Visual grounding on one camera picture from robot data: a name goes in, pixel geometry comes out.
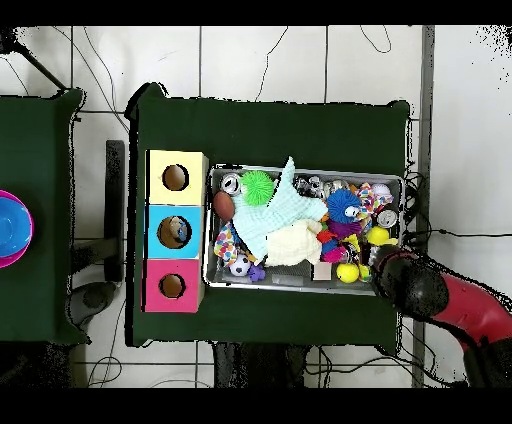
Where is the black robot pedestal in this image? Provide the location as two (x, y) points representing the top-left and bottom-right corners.
(211, 341), (311, 389)

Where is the black tripod pole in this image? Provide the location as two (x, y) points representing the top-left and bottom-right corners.
(0, 26), (68, 92)

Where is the plain wooden cube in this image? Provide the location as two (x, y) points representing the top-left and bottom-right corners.
(312, 261), (333, 282)

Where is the shallow clear mesh bin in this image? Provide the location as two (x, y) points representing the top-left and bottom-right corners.
(202, 162), (405, 298)

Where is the black floor power cable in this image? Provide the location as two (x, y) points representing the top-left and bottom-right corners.
(429, 228), (512, 239)

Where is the colourful dotted cloth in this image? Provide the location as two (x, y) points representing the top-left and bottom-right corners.
(212, 222), (241, 266)

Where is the blue bowl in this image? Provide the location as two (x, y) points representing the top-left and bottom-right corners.
(0, 196), (33, 258)

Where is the green spiky rubber ball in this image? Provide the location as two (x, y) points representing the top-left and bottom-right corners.
(239, 170), (276, 207)

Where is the wooden box with three holes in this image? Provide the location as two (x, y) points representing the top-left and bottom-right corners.
(141, 149), (210, 314)

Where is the small black white soccer ball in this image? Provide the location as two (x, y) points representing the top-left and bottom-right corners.
(228, 254), (252, 278)

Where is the black upright panel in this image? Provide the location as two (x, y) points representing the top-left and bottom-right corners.
(104, 139), (126, 283)

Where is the small brown football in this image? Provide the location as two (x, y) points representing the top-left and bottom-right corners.
(211, 190), (236, 222)

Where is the black printed can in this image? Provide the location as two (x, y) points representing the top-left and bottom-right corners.
(293, 175), (325, 199)

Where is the cream knit cloth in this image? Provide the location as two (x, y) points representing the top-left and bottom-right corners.
(264, 218), (324, 268)

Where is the mint green knit cloth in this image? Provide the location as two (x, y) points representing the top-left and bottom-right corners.
(231, 155), (330, 263)

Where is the dark green tablecloth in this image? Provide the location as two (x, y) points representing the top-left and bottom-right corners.
(0, 88), (90, 345)
(124, 81), (412, 348)

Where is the plain silver can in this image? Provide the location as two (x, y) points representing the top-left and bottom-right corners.
(219, 172), (242, 196)

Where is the blue spiky rubber ball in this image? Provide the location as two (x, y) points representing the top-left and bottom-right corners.
(326, 188), (363, 225)

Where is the pink bowl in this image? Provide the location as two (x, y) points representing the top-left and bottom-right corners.
(0, 189), (36, 269)

